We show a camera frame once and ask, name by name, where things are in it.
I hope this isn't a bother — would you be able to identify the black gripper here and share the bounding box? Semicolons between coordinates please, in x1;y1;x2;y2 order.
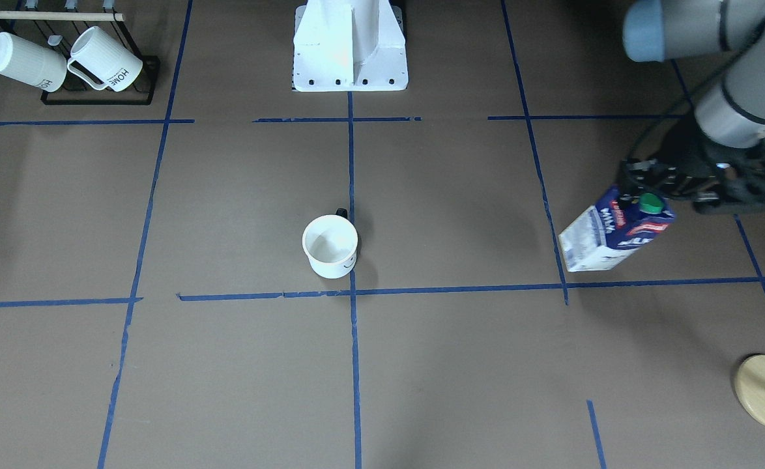
618;120;714;203

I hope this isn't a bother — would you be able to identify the blue white milk carton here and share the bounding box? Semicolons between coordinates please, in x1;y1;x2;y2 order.
558;184;676;272

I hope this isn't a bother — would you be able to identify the white smiley face mug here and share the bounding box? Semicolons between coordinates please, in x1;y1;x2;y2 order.
301;207;359;279

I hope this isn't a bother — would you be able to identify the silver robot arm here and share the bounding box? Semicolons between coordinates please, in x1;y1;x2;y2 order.
616;1;765;214

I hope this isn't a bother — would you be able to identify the white HOME mug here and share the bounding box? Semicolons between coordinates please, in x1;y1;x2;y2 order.
66;26;143;92

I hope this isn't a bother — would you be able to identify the white ribbed mug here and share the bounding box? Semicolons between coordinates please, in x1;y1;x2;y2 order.
0;32;67;92

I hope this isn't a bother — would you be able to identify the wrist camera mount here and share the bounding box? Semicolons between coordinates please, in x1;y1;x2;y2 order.
692;137;765;216

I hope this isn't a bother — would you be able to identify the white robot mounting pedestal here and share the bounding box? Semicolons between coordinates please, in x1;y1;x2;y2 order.
291;1;409;92

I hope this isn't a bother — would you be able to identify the black wire mug rack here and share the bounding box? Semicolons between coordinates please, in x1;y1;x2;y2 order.
0;1;161;105

